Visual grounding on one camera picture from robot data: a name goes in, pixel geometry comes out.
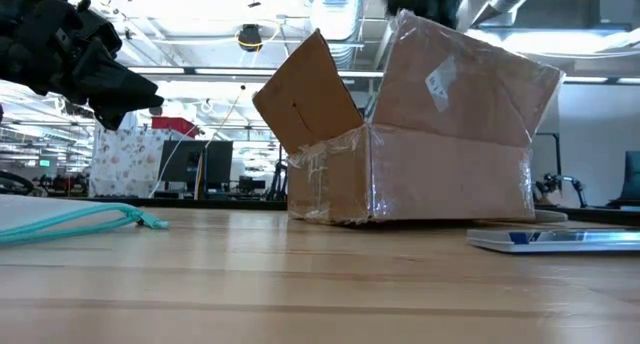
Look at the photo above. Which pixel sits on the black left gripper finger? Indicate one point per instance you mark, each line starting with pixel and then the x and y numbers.
pixel 120 89
pixel 112 118

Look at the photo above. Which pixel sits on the taped brown cardboard box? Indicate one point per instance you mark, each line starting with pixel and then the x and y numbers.
pixel 440 174

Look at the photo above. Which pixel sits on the black computer monitor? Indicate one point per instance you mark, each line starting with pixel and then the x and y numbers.
pixel 185 161

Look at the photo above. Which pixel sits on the smooth silver ventilation duct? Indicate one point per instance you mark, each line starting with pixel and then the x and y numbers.
pixel 505 1

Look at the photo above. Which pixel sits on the green exit sign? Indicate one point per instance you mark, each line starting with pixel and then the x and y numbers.
pixel 45 163

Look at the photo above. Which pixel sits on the floral patterned partition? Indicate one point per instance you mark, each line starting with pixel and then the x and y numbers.
pixel 125 164

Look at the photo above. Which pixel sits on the black camera stand frame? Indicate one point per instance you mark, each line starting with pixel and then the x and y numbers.
pixel 556 154

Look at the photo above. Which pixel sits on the black overhead camera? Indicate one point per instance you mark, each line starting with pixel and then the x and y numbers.
pixel 249 38

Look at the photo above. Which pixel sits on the silver ribbed ventilation duct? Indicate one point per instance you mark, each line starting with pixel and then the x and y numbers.
pixel 335 9

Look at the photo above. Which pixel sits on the silver utility knife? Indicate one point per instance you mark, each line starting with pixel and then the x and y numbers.
pixel 552 216

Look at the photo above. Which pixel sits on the teal mesh zipper pouch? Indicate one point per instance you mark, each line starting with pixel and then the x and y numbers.
pixel 75 219

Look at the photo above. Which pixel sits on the black aluminium table frame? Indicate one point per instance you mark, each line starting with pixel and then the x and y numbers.
pixel 200 204

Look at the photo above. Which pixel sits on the blue chair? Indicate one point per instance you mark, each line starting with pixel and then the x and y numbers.
pixel 631 181

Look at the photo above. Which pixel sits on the background robot arms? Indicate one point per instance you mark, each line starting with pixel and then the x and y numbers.
pixel 560 184

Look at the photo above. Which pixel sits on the red box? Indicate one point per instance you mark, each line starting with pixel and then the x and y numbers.
pixel 172 125

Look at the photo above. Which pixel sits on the black tripod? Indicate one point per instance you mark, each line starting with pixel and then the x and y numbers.
pixel 280 181

